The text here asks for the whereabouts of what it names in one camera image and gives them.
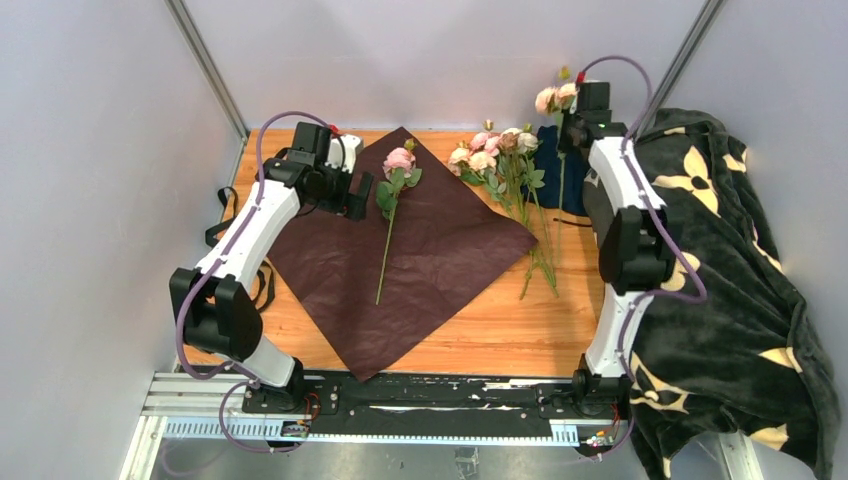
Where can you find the pink fake flower stem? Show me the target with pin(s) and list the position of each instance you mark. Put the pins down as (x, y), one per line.
(554, 101)

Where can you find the pink fake flower bunch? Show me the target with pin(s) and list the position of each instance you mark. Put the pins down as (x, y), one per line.
(503, 164)

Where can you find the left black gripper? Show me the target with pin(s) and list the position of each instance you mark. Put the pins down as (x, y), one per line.
(356, 204)

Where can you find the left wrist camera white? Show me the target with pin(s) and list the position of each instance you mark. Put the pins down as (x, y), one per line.
(343, 152)

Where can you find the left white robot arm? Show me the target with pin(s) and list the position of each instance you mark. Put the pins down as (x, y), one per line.
(213, 310)

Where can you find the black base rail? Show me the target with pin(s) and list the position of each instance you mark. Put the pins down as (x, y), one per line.
(441, 407)

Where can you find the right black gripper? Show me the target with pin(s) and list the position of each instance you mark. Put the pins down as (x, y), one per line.
(571, 115)

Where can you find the black floral blanket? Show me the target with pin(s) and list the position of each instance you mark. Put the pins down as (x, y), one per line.
(729, 345)

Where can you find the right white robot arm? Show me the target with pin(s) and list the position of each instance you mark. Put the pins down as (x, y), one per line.
(626, 217)

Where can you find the single pink fake flower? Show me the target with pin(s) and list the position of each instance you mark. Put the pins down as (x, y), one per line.
(401, 173)

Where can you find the dark blue folded cloth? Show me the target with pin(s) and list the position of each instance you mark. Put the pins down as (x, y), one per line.
(563, 173)

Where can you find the maroon wrapping paper sheet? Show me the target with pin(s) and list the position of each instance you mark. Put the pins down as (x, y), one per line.
(376, 288)

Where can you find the black printed ribbon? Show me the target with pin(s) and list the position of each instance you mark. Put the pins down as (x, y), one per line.
(239, 245)

